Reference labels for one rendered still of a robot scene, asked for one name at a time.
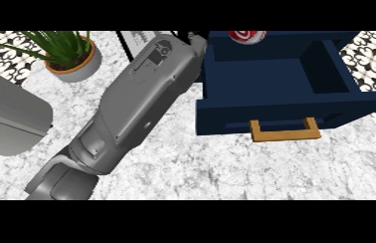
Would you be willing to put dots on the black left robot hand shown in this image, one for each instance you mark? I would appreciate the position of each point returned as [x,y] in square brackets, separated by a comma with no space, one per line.
[195,32]

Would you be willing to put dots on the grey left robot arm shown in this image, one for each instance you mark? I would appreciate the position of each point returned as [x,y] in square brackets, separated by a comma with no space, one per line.
[142,91]

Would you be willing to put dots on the red and white can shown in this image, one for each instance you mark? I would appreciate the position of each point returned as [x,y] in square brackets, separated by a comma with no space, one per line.
[246,36]

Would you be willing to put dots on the navy blue open drawer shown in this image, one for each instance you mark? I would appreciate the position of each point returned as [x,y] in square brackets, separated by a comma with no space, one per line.
[254,77]

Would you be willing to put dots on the navy blue drawer front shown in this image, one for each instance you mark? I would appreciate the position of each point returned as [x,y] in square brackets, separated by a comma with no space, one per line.
[283,112]

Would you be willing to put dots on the black framed white picture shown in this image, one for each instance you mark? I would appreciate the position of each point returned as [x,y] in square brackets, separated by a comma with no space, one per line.
[134,41]

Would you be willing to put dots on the navy blue cabinet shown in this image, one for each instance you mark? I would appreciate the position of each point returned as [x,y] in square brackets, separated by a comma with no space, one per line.
[294,36]

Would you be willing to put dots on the green plant in grey pot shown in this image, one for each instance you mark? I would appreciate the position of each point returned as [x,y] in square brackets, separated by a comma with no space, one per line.
[74,66]

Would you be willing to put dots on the grey rounded appliance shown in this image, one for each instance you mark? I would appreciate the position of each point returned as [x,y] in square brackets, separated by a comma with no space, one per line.
[19,121]

